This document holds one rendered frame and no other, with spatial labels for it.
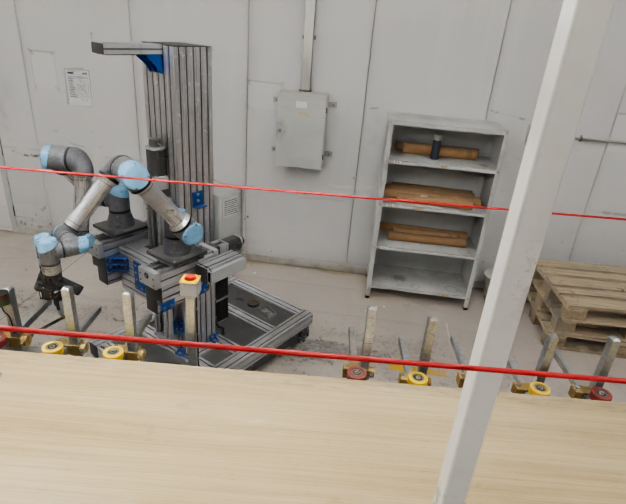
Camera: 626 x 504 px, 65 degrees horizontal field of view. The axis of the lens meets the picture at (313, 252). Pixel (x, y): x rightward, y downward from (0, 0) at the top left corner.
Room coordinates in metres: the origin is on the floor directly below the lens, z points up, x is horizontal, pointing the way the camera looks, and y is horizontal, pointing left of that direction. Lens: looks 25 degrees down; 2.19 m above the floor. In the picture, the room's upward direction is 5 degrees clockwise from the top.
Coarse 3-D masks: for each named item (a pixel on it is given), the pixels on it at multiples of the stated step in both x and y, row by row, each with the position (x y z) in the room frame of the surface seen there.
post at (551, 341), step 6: (546, 336) 1.72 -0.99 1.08; (552, 336) 1.69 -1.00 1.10; (546, 342) 1.71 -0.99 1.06; (552, 342) 1.69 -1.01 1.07; (546, 348) 1.69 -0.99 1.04; (552, 348) 1.69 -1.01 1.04; (540, 354) 1.72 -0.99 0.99; (546, 354) 1.69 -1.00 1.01; (552, 354) 1.69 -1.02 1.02; (540, 360) 1.71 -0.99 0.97; (546, 360) 1.69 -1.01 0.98; (540, 366) 1.69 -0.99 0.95; (546, 366) 1.69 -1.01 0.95; (534, 378) 1.71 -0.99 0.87; (540, 378) 1.69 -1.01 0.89
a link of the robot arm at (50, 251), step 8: (40, 240) 1.78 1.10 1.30; (48, 240) 1.78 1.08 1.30; (56, 240) 1.80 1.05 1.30; (40, 248) 1.76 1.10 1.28; (48, 248) 1.76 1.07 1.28; (56, 248) 1.79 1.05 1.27; (40, 256) 1.76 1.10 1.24; (48, 256) 1.76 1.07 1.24; (56, 256) 1.78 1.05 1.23; (40, 264) 1.77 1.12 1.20; (48, 264) 1.76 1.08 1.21; (56, 264) 1.78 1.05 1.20
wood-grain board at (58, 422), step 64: (0, 384) 1.38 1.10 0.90; (64, 384) 1.40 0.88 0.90; (128, 384) 1.43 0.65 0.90; (192, 384) 1.46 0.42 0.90; (256, 384) 1.49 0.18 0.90; (320, 384) 1.52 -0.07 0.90; (384, 384) 1.55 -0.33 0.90; (0, 448) 1.10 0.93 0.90; (64, 448) 1.12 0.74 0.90; (128, 448) 1.14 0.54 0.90; (192, 448) 1.16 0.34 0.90; (256, 448) 1.18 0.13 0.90; (320, 448) 1.20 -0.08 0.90; (384, 448) 1.22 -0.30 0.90; (512, 448) 1.27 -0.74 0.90; (576, 448) 1.30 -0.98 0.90
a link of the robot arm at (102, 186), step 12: (108, 168) 2.06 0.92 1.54; (96, 180) 2.06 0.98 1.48; (108, 180) 2.06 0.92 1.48; (96, 192) 2.03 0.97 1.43; (108, 192) 2.07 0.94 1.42; (84, 204) 2.00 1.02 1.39; (96, 204) 2.02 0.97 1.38; (72, 216) 1.97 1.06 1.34; (84, 216) 1.98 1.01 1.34; (60, 228) 1.94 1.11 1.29; (72, 228) 1.95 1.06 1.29
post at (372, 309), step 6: (372, 306) 1.71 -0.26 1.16; (372, 312) 1.69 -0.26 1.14; (366, 318) 1.72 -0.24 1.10; (372, 318) 1.69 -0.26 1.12; (366, 324) 1.69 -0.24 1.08; (372, 324) 1.69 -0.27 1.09; (366, 330) 1.69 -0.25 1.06; (372, 330) 1.69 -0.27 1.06; (366, 336) 1.69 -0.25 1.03; (372, 336) 1.69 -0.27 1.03; (366, 342) 1.69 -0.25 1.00; (366, 348) 1.69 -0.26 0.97; (366, 354) 1.69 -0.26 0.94; (360, 366) 1.69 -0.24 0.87; (366, 366) 1.69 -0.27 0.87
